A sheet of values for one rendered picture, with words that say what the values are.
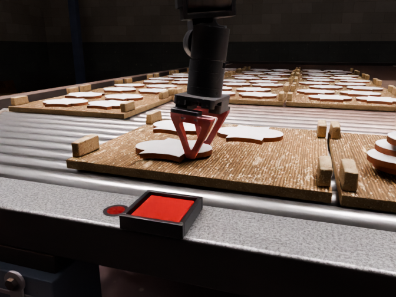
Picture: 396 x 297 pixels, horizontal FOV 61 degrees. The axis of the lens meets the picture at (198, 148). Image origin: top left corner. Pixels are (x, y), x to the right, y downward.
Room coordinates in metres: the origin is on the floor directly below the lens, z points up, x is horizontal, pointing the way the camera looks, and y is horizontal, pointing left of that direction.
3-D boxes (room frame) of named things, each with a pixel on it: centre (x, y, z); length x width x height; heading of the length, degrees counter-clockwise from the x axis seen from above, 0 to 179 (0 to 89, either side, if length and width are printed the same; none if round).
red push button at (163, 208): (0.36, 0.04, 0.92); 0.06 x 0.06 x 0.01; 73
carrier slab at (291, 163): (0.62, -0.03, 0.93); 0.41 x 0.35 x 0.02; 71
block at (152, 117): (0.81, 0.11, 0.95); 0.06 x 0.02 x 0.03; 161
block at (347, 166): (0.42, -0.20, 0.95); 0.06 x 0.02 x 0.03; 162
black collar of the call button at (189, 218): (0.36, 0.04, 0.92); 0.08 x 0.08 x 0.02; 73
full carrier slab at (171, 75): (2.18, 0.03, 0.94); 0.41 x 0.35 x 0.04; 74
